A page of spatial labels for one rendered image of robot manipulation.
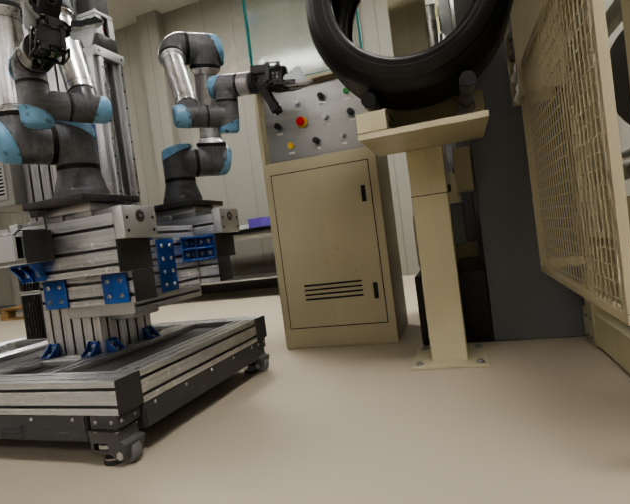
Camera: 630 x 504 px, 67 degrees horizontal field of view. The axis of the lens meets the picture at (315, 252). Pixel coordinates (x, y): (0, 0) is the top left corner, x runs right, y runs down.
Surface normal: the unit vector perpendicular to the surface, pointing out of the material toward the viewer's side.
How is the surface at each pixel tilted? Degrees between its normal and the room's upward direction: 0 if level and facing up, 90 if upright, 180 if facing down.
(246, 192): 90
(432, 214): 90
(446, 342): 90
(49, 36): 90
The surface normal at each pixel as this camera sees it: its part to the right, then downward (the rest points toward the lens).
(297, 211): -0.29, 0.07
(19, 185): 0.93, -0.11
